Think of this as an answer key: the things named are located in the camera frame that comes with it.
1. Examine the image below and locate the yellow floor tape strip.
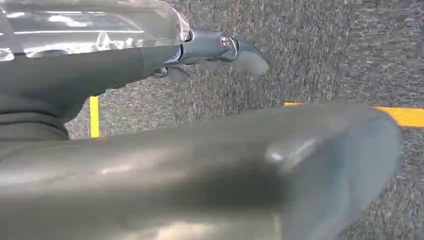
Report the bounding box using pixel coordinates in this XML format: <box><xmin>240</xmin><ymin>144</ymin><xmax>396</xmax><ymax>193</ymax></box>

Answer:
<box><xmin>89</xmin><ymin>96</ymin><xmax>101</xmax><ymax>139</ymax></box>
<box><xmin>283</xmin><ymin>101</ymin><xmax>424</xmax><ymax>128</ymax></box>

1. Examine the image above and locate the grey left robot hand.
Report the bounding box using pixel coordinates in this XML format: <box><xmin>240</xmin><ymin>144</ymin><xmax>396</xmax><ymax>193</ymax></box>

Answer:
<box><xmin>0</xmin><ymin>0</ymin><xmax>404</xmax><ymax>240</ymax></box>

